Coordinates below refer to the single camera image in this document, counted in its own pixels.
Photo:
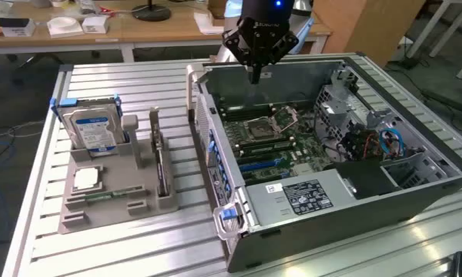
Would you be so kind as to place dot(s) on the white foam stack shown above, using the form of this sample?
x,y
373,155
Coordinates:
x,y
207,26

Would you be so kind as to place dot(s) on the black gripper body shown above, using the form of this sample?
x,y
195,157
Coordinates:
x,y
266,14

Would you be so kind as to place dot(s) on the metal disk bay cage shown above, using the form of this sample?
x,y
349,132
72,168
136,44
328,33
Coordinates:
x,y
331,115

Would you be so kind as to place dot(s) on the hard disk with blue carrier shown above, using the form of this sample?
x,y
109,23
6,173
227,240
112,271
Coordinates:
x,y
92,127

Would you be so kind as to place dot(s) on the silver CPU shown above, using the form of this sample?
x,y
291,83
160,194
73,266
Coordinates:
x,y
85,179

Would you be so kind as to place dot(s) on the grey parts rack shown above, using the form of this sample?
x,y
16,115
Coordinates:
x,y
115,179

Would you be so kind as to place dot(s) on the brown cardboard box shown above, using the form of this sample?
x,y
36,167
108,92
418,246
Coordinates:
x,y
215,5

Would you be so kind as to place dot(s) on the green motherboard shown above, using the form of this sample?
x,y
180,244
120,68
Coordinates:
x,y
303,144

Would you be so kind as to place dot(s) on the dark grey PC case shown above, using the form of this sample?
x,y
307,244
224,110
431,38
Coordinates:
x,y
331,231

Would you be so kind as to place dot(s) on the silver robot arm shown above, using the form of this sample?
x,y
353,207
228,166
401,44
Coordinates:
x,y
231,10

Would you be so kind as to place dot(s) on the CPU socket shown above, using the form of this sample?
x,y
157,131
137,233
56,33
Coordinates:
x,y
259,130

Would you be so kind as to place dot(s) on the white labelled box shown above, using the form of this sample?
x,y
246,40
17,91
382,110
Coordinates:
x,y
96,26

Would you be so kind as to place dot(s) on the grey power supply unit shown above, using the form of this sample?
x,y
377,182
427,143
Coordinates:
x,y
270,207

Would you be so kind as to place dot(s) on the white table frame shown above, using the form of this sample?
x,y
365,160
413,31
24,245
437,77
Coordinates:
x,y
426,30

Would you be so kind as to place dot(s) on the blue expansion slot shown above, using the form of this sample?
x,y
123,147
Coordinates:
x,y
262,165

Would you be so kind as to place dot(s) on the white box with black lid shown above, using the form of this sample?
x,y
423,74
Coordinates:
x,y
17,30

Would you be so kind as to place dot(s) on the white block with round hole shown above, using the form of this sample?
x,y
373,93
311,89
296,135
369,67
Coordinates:
x,y
65,29

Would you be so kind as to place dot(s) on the wooden desk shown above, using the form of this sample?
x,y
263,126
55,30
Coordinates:
x,y
157,31

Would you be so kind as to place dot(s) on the black lamp base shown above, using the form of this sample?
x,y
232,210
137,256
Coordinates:
x,y
152,14

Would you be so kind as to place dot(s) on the dark RAM stick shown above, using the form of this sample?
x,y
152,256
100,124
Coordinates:
x,y
266,147

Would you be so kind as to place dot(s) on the metal socket cover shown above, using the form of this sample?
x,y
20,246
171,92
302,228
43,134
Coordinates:
x,y
284,118

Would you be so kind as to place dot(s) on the black graphics card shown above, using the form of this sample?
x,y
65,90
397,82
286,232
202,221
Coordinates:
x,y
159,161

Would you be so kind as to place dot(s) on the wooden cabinet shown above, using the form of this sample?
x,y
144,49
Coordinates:
x,y
369,29

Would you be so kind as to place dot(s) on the bare green RAM stick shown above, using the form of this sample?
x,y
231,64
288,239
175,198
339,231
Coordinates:
x,y
100,197

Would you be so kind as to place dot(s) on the black floor adapter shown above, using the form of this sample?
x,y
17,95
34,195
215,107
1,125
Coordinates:
x,y
407,62

